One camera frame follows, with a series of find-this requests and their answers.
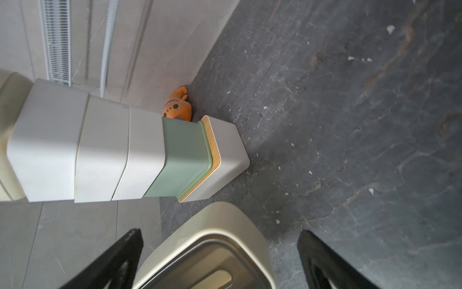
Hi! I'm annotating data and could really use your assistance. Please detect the white tissue box grey lid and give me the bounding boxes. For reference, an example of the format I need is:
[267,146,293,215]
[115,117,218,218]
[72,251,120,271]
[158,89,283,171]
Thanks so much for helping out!
[113,107,166,201]

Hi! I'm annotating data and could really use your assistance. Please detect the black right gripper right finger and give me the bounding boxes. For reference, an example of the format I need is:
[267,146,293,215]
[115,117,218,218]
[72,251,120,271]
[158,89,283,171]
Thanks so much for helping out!
[297,230,378,289]

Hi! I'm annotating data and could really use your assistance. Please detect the cream box dark lid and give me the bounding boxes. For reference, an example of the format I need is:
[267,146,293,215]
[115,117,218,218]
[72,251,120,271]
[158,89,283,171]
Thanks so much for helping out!
[133,202,276,289]
[0,69,34,202]

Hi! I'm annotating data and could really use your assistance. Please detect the mint green tissue box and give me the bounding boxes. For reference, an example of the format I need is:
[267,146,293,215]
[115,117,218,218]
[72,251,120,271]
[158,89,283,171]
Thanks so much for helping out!
[144,118,213,199]

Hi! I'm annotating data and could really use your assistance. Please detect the bamboo lid box edge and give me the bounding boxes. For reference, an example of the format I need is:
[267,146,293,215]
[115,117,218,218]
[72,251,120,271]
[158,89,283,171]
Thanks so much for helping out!
[7,79,89,202]

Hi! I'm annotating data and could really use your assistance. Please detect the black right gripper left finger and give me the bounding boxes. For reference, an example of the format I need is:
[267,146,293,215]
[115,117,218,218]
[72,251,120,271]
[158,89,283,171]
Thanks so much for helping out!
[62,228,143,289]

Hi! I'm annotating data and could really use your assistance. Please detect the orange plush fish toy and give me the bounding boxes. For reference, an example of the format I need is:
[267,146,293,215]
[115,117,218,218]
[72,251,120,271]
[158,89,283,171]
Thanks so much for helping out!
[162,86,192,122]

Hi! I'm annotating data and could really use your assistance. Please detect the white tissue box bamboo lid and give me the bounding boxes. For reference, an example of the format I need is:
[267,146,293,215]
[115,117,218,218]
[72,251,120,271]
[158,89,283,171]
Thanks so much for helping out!
[74,96,129,203]

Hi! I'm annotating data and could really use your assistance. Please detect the white wire mesh basket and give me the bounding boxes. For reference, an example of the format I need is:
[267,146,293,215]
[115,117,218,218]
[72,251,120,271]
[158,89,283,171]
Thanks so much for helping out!
[40,1,119,98]

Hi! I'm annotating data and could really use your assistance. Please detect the large bamboo lid tissue box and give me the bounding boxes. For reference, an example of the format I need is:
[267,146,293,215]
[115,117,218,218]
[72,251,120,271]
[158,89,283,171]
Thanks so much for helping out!
[179,115,250,203]

